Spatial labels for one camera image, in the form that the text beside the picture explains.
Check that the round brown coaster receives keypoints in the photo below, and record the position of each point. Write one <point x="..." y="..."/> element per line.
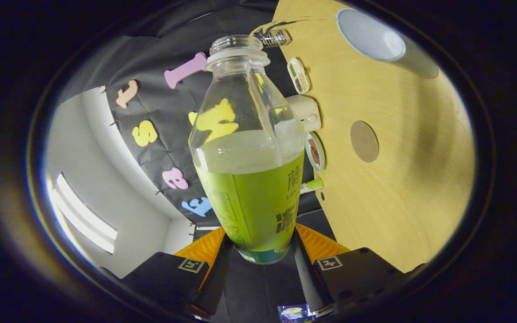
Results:
<point x="364" y="141"/>

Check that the white divided snack tray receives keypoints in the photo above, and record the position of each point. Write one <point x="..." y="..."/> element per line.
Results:
<point x="299" y="75"/>

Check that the pale green plate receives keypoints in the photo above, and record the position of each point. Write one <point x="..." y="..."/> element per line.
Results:
<point x="322" y="152"/>

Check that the small white green bottle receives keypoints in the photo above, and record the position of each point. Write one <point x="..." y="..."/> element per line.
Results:
<point x="312" y="184"/>

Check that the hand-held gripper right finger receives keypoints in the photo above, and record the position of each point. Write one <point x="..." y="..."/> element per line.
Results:
<point x="307" y="280"/>

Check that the white toaster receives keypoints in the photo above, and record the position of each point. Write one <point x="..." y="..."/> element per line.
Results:
<point x="305" y="112"/>

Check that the white straw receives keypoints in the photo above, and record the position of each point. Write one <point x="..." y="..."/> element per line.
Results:
<point x="258" y="28"/>

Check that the brown food pieces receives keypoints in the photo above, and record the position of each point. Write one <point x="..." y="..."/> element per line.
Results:
<point x="314" y="151"/>

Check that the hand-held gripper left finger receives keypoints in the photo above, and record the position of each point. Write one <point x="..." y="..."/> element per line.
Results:
<point x="216" y="278"/>

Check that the long ceiling light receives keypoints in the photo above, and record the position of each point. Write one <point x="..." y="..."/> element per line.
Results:
<point x="83" y="215"/>

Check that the bright screen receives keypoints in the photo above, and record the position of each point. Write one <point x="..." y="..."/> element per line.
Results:
<point x="294" y="312"/>

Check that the green label juice bottle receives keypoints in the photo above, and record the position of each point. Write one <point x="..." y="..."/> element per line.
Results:
<point x="249" y="206"/>

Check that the grey cup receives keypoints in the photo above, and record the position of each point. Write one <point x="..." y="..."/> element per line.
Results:
<point x="370" y="38"/>

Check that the wooden table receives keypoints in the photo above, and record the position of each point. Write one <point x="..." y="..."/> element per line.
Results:
<point x="397" y="202"/>

